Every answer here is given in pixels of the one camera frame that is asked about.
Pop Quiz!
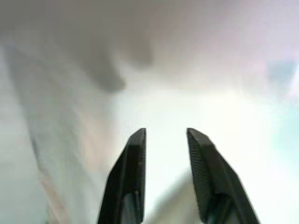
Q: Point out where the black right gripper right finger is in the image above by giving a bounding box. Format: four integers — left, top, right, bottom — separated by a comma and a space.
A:
186, 127, 261, 224

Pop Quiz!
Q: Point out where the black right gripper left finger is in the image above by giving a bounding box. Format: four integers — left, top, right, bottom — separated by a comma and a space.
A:
97, 127, 147, 224

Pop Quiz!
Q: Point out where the beige bed mattress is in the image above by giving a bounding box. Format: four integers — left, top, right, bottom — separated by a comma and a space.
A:
0, 44, 299, 224

